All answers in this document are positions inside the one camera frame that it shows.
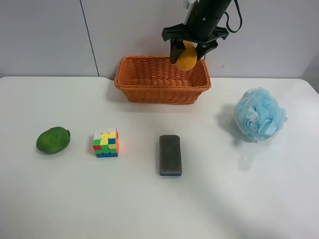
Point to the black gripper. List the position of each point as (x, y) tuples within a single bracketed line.
[(200, 27)]

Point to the grey blue board eraser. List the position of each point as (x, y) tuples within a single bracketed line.
[(170, 156)]

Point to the multicolour puzzle cube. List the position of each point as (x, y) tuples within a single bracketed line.
[(106, 142)]

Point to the orange woven basket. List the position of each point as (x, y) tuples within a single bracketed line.
[(153, 79)]

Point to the green lemon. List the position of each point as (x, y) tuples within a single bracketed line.
[(53, 140)]

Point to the yellow orange mango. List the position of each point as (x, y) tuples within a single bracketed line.
[(188, 58)]

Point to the blue mesh bath sponge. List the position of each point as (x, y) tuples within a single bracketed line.
[(258, 115)]

